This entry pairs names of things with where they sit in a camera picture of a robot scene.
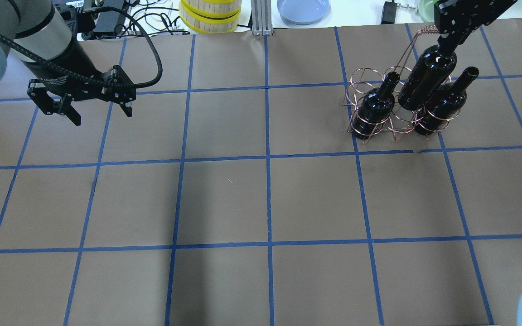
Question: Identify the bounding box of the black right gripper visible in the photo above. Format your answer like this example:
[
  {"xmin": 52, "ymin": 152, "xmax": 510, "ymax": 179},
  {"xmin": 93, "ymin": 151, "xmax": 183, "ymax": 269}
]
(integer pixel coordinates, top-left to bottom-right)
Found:
[{"xmin": 434, "ymin": 0, "xmax": 517, "ymax": 56}]

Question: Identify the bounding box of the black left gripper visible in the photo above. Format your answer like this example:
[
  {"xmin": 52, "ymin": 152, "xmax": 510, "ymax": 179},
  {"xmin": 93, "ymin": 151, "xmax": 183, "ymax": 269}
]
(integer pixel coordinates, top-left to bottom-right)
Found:
[{"xmin": 27, "ymin": 68, "xmax": 136, "ymax": 126}]

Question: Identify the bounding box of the dark glass wine bottle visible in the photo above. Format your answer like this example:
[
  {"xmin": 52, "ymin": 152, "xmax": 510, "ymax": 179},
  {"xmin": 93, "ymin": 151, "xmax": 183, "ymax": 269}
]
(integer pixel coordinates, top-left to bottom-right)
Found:
[{"xmin": 398, "ymin": 45, "xmax": 457, "ymax": 111}]

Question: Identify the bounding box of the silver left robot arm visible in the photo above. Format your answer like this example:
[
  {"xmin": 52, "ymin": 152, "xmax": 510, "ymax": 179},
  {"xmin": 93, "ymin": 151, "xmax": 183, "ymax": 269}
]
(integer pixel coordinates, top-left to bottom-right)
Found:
[{"xmin": 0, "ymin": 0, "xmax": 136, "ymax": 126}]

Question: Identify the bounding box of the yellow bamboo steamer basket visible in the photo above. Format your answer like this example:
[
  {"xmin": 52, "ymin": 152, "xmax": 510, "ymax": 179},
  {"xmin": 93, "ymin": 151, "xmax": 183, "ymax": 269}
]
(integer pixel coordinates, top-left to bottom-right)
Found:
[{"xmin": 179, "ymin": 0, "xmax": 242, "ymax": 34}]

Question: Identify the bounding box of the green bowl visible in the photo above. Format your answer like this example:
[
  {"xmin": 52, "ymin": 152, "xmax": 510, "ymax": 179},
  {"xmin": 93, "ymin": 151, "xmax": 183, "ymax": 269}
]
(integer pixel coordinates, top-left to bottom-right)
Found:
[{"xmin": 418, "ymin": 0, "xmax": 438, "ymax": 23}]

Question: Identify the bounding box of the dark bottle in rack left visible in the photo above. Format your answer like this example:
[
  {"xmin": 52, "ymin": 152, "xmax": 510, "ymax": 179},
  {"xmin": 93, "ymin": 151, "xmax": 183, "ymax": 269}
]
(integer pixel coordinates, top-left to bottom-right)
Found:
[{"xmin": 414, "ymin": 66, "xmax": 480, "ymax": 137}]

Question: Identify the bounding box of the dark bottle in rack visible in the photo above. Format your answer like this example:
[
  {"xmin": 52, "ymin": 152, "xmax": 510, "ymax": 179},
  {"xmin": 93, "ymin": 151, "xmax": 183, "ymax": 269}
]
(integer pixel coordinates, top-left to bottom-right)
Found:
[
  {"xmin": 414, "ymin": 66, "xmax": 480, "ymax": 137},
  {"xmin": 349, "ymin": 72, "xmax": 401, "ymax": 141}
]

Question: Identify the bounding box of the black power brick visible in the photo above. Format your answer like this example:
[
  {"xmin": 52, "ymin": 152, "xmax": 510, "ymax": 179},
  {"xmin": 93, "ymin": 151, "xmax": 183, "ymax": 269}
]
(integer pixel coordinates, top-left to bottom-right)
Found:
[{"xmin": 93, "ymin": 0, "xmax": 129, "ymax": 37}]

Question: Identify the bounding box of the dark bottle in rack right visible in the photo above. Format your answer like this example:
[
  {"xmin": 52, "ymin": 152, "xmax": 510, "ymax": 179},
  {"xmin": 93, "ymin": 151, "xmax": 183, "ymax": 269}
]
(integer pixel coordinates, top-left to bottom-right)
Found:
[{"xmin": 349, "ymin": 72, "xmax": 401, "ymax": 141}]

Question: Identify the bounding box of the blue plate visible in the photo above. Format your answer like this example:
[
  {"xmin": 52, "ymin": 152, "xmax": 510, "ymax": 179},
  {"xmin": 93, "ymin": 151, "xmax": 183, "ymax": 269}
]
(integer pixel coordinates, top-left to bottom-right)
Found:
[{"xmin": 277, "ymin": 0, "xmax": 331, "ymax": 25}]

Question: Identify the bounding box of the black cable adapter right table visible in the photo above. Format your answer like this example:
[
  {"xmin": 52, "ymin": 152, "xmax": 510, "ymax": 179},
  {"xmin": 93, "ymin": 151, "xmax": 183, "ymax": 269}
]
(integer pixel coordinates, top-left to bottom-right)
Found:
[{"xmin": 380, "ymin": 0, "xmax": 398, "ymax": 24}]

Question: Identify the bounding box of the copper wire wine rack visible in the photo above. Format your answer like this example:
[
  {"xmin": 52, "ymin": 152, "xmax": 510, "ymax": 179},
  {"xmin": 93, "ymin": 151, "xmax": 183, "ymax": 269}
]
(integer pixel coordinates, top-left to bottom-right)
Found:
[{"xmin": 344, "ymin": 25, "xmax": 455, "ymax": 143}]

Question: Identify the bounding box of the aluminium frame post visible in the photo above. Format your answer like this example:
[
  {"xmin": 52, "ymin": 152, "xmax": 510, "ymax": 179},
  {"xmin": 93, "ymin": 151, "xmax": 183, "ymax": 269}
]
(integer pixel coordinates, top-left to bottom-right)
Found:
[{"xmin": 250, "ymin": 0, "xmax": 274, "ymax": 36}]

